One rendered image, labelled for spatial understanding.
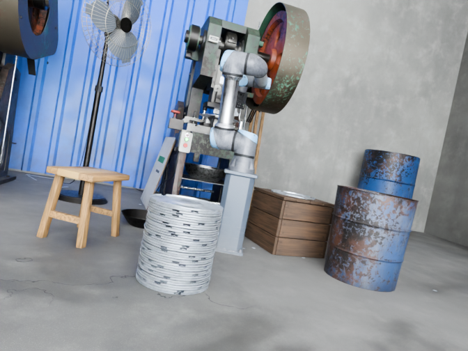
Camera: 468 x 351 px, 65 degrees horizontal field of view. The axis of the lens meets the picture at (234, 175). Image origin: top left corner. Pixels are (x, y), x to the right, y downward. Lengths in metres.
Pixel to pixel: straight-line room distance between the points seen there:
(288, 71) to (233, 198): 1.08
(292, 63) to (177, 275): 1.77
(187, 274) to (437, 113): 4.59
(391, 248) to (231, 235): 0.82
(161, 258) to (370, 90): 3.92
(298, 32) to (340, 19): 2.08
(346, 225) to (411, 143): 3.36
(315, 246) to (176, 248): 1.21
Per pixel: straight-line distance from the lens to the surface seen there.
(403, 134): 5.17
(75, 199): 2.83
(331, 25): 4.73
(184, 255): 1.37
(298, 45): 2.72
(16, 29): 2.70
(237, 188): 2.02
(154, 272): 1.41
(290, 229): 2.26
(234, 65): 2.03
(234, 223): 2.04
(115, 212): 2.02
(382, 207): 1.96
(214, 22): 2.87
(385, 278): 2.07
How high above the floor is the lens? 0.53
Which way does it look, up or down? 3 degrees down
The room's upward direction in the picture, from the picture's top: 11 degrees clockwise
